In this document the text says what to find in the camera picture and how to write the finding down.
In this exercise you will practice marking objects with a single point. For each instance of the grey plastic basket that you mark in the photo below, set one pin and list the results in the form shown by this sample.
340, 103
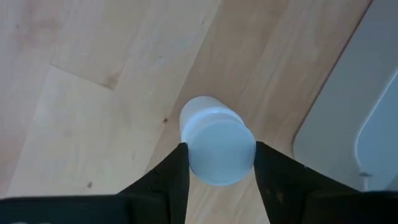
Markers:
351, 109

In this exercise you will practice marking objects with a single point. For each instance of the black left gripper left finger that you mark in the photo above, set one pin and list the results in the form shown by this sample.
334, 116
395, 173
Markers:
149, 199

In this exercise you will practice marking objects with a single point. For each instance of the white pill bottle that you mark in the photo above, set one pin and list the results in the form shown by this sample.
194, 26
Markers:
217, 149

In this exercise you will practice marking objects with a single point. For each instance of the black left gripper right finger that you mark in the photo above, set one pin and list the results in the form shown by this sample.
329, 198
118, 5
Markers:
289, 193

